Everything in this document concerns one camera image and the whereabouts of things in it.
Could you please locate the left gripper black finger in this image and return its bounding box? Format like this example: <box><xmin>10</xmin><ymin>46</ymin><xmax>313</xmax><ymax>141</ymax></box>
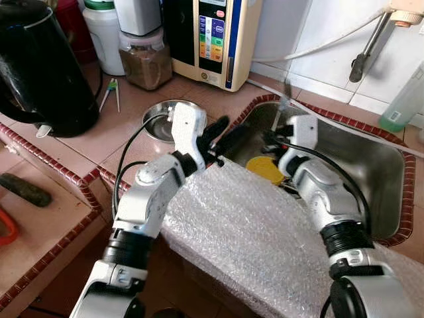
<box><xmin>199</xmin><ymin>116</ymin><xmax>231</xmax><ymax>152</ymax></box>
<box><xmin>215</xmin><ymin>124</ymin><xmax>254</xmax><ymax>160</ymax></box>

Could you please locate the small steel bowl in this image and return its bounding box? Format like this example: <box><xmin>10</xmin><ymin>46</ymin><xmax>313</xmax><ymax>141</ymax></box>
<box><xmin>141</xmin><ymin>99</ymin><xmax>208</xmax><ymax>144</ymax></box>

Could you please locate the empty steel sink basin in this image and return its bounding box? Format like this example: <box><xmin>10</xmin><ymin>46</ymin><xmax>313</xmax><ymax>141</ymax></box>
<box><xmin>221</xmin><ymin>99</ymin><xmax>409</xmax><ymax>243</ymax></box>

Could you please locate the beige water ionizer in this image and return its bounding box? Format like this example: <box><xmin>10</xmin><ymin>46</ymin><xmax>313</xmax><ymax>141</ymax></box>
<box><xmin>162</xmin><ymin>0</ymin><xmax>264</xmax><ymax>92</ymax></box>

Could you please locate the clear jar of brown powder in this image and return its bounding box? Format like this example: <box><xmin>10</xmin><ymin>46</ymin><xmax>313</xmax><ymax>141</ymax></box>
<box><xmin>119</xmin><ymin>28</ymin><xmax>174</xmax><ymax>91</ymax></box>

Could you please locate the clear bubble wrap sheet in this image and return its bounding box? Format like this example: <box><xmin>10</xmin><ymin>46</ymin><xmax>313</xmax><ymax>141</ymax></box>
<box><xmin>162</xmin><ymin>158</ymin><xmax>424</xmax><ymax>318</ymax></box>

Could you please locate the beige faucet with metal spout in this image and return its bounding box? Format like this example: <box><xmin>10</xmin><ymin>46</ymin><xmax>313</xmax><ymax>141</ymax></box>
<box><xmin>348</xmin><ymin>0</ymin><xmax>424</xmax><ymax>84</ymax></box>

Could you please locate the clear bottle with blue cap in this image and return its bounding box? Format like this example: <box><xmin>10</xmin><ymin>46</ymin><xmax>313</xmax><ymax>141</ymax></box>
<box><xmin>378</xmin><ymin>62</ymin><xmax>424</xmax><ymax>134</ymax></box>

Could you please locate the white blender base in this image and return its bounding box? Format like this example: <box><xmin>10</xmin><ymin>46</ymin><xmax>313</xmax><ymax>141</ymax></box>
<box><xmin>113</xmin><ymin>0</ymin><xmax>164</xmax><ymax>37</ymax></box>

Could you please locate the white canister with green lid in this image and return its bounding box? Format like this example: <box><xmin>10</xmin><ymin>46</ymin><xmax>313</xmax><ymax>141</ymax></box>
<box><xmin>82</xmin><ymin>0</ymin><xmax>127</xmax><ymax>76</ymax></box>

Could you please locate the red plastic container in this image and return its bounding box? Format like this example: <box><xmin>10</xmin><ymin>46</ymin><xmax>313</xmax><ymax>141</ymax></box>
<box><xmin>56</xmin><ymin>0</ymin><xmax>97</xmax><ymax>64</ymax></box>

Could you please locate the black electric kettle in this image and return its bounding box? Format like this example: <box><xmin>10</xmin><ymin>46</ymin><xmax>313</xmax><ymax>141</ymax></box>
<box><xmin>0</xmin><ymin>0</ymin><xmax>101</xmax><ymax>138</ymax></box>

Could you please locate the dark green cucumber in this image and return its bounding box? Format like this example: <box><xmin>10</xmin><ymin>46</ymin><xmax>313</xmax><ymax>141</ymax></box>
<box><xmin>0</xmin><ymin>173</ymin><xmax>53</xmax><ymax>208</ymax></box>

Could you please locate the red orange plastic tool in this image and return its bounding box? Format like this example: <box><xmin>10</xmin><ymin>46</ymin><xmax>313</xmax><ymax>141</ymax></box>
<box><xmin>0</xmin><ymin>207</ymin><xmax>20</xmax><ymax>248</ymax></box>

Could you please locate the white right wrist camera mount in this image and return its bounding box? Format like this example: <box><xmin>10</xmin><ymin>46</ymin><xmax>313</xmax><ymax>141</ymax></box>
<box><xmin>285</xmin><ymin>115</ymin><xmax>319</xmax><ymax>168</ymax></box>

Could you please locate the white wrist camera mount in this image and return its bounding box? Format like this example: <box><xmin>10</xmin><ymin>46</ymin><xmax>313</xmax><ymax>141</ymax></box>
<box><xmin>285</xmin><ymin>115</ymin><xmax>319</xmax><ymax>168</ymax></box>
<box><xmin>169</xmin><ymin>102</ymin><xmax>208</xmax><ymax>170</ymax></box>

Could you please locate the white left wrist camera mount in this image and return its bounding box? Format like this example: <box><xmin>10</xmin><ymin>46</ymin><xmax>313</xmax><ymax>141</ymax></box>
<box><xmin>169</xmin><ymin>102</ymin><xmax>208</xmax><ymax>170</ymax></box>

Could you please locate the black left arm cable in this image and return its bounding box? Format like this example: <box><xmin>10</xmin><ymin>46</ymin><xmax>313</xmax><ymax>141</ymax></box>
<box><xmin>113</xmin><ymin>113</ymin><xmax>177</xmax><ymax>219</ymax></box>

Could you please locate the thin white drain hose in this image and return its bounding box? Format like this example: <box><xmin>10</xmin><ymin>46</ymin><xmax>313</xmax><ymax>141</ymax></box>
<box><xmin>246</xmin><ymin>78</ymin><xmax>424</xmax><ymax>160</ymax></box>

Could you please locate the white hose to faucet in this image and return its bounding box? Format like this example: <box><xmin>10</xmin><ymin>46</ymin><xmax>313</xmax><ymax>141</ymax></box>
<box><xmin>251</xmin><ymin>9</ymin><xmax>389</xmax><ymax>64</ymax></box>

